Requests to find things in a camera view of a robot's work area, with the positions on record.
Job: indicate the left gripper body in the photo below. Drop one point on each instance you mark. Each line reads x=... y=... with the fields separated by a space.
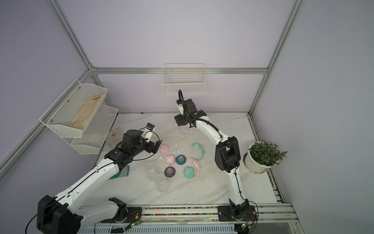
x=148 y=147

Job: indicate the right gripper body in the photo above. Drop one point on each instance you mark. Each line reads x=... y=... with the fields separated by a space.
x=182 y=119

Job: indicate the clear baby bottle front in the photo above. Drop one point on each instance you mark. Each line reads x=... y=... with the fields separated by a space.
x=161 y=183

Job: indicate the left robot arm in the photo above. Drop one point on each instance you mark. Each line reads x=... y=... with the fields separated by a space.
x=63 y=213

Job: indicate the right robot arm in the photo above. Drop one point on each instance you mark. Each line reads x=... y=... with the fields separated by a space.
x=227 y=152

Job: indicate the pink bottle cap centre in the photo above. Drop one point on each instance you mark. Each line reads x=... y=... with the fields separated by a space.
x=170 y=160

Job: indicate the purple nipple collar front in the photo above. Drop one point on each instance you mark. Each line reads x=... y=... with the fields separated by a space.
x=170 y=172

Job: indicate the teal nipple collar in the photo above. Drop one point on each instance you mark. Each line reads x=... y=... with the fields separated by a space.
x=181 y=159

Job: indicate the beige glove on table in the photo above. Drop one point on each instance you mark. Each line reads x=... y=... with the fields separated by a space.
x=114 y=137

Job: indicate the green rubber glove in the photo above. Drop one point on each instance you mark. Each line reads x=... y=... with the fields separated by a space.
x=123 y=173

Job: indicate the teal bottle cap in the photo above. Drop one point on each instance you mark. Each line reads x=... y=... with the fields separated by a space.
x=189 y=172

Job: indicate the white mesh lower shelf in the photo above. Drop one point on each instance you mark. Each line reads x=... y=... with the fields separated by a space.
x=94 y=137

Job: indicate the white mesh shelf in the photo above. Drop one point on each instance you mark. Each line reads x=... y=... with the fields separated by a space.
x=60 y=115
x=94 y=137

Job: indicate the beige cloth glove in shelf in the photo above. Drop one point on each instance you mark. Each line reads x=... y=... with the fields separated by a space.
x=81 y=118

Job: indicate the potted green plant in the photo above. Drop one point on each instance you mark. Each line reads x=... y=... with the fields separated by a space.
x=262 y=156

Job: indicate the white mesh upper shelf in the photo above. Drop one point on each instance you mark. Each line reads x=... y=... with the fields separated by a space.
x=60 y=115

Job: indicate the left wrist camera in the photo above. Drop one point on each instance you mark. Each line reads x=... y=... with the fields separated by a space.
x=148 y=132

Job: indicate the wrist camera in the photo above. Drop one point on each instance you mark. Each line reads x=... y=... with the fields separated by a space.
x=181 y=106
x=148 y=132

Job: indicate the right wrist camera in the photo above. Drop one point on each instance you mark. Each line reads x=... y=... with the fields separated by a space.
x=181 y=106

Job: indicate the white wire wall basket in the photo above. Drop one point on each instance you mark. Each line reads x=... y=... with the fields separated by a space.
x=187 y=77

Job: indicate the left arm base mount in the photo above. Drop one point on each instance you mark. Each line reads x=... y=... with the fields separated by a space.
x=128 y=215

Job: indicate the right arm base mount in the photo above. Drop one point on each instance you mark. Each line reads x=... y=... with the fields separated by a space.
x=240 y=212

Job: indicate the aluminium front rail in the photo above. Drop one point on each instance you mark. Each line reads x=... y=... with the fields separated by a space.
x=209 y=214

